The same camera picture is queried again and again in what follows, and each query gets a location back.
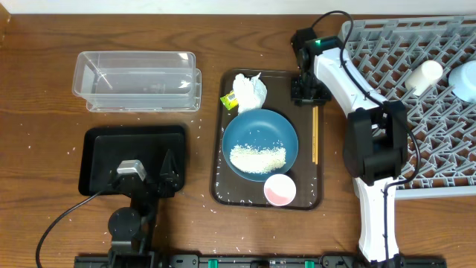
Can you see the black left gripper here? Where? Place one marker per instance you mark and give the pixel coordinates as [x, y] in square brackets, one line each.
[147, 182]

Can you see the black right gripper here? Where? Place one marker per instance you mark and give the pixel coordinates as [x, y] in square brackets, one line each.
[309, 91]

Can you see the wooden chopstick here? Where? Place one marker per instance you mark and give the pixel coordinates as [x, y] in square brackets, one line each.
[314, 136]
[317, 128]

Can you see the white napkin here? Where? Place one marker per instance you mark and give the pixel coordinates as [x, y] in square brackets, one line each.
[250, 93]

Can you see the yellow green wrapper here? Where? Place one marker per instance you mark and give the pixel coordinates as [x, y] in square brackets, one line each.
[229, 100]

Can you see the cream plastic cup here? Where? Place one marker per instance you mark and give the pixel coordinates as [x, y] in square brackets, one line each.
[423, 77]

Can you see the light blue bowl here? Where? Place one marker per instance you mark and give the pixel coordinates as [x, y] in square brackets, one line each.
[462, 79]

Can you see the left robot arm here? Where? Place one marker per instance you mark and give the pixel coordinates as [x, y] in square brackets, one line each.
[132, 227]

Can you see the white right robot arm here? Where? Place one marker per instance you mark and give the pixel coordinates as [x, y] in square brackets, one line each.
[375, 142]

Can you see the black waste bin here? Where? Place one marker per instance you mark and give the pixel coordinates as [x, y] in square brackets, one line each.
[106, 147]

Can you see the grey dishwasher rack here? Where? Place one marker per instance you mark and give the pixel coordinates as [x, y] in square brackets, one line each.
[386, 51]

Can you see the dark blue plate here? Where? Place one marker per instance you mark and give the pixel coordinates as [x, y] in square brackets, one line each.
[260, 128]

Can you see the pile of white rice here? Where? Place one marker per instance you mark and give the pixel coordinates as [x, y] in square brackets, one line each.
[250, 159]

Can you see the clear plastic bin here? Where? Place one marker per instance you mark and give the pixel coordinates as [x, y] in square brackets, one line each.
[138, 81]

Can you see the dark brown serving tray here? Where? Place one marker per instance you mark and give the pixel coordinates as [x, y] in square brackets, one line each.
[229, 188]

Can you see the small pink dish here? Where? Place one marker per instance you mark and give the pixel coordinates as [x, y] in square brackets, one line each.
[279, 190]

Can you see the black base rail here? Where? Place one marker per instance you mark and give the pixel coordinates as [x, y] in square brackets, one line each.
[194, 261]

